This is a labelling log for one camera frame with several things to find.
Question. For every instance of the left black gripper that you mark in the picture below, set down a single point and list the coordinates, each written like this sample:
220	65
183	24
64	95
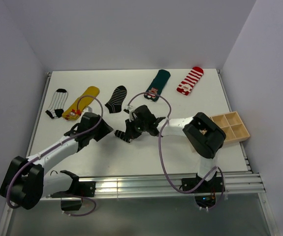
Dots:
105	129

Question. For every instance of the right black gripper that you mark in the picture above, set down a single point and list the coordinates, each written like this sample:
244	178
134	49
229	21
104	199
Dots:
129	125

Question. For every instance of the black vertical-striped ankle sock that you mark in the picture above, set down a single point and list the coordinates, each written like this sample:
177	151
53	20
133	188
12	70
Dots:
121	135

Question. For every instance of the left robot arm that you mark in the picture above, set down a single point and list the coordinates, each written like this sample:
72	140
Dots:
25	181

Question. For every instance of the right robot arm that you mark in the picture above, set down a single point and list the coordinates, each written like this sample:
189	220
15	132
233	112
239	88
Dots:
205	137

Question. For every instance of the black horizontal-striped ankle sock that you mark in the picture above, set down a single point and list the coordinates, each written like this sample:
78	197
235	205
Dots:
114	105

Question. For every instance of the mustard yellow sock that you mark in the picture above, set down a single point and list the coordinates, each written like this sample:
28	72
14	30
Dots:
78	106

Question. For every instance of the dark green reindeer sock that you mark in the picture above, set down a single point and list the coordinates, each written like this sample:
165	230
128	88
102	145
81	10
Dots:
157	85

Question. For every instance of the white black vertical-striped sock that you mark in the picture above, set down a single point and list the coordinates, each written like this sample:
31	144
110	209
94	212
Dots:
56	107

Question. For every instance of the red white striped santa sock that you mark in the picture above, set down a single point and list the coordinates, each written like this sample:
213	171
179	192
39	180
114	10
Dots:
186	86

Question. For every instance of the wooden compartment tray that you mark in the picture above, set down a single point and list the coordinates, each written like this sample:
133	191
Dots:
233	127

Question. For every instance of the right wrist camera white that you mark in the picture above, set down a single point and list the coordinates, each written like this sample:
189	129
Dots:
129	109

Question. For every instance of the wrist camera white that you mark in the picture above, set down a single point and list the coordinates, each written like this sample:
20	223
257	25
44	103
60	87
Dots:
88	109
129	109

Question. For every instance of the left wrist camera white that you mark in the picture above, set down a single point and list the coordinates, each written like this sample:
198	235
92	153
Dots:
88	109

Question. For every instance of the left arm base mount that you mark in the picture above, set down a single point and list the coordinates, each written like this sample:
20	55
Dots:
73	201

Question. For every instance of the aluminium table frame rail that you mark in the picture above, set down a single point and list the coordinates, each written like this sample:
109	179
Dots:
157	186

